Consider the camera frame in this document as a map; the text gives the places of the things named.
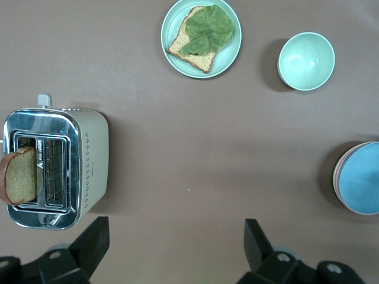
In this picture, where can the beige plate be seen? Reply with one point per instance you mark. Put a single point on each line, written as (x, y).
(334, 177)

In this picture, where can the blue plate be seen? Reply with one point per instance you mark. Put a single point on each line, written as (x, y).
(361, 183)

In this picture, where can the green plate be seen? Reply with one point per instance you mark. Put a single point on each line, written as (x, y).
(228, 59)

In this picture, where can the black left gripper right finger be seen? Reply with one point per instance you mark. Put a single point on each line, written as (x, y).
(263, 254)

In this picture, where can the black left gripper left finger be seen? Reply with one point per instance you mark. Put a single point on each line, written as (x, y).
(86, 248)

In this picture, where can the green bowl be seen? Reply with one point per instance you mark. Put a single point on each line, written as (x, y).
(306, 60)

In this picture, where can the green lettuce leaf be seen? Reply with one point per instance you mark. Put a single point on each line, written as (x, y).
(210, 26)

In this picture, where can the brown toast slice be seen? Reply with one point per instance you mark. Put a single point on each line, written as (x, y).
(20, 177)

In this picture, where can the bread slice under lettuce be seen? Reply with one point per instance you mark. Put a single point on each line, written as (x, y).
(201, 60)

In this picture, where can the brown table cloth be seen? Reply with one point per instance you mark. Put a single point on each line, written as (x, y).
(189, 133)

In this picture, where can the beige chrome toaster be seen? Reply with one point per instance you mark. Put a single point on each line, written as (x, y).
(91, 154)

